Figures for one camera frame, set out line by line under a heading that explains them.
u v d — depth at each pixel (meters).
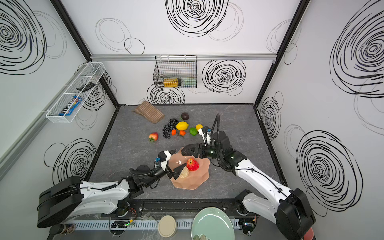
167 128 1.02
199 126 1.02
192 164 0.81
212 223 0.71
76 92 0.72
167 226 0.65
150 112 1.14
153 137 0.96
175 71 0.99
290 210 0.39
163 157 0.62
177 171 0.66
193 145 0.72
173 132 1.01
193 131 1.01
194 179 0.82
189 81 0.87
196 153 0.67
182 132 1.01
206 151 0.66
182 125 1.02
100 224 0.77
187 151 0.72
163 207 0.74
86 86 0.77
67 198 0.43
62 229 0.62
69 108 0.67
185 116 1.08
